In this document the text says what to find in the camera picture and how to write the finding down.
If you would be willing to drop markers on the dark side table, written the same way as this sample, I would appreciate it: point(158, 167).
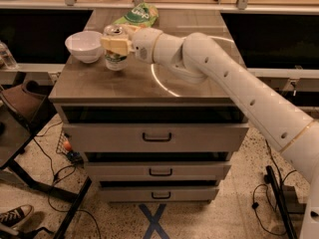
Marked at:
point(14, 138)

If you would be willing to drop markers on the grey drawer cabinet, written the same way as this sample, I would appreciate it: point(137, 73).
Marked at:
point(141, 93)

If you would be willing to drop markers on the green chip bag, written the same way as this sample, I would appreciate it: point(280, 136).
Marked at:
point(143, 15)

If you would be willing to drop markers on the white bowl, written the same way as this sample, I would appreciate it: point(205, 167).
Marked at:
point(85, 46)

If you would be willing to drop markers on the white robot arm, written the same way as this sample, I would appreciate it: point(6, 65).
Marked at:
point(196, 57)

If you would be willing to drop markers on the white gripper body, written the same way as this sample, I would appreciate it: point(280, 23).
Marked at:
point(144, 45)

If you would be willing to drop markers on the black stand base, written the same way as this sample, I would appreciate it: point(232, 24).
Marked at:
point(287, 201)

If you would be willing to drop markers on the middle drawer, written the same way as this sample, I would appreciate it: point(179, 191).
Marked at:
point(157, 171)

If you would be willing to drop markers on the top drawer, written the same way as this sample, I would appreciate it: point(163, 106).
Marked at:
point(155, 137)

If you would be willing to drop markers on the black and white sneaker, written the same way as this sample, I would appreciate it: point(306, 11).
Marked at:
point(17, 216)

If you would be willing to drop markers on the clear plastic bottle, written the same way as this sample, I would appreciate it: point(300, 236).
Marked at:
point(7, 57)

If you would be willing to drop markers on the bottom drawer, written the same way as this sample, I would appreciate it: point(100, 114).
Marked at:
point(159, 194)

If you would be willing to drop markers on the drawer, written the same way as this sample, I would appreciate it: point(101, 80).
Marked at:
point(159, 194)
point(157, 171)
point(155, 137)

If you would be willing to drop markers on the wire mesh basket with ball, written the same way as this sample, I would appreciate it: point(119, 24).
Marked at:
point(64, 148)

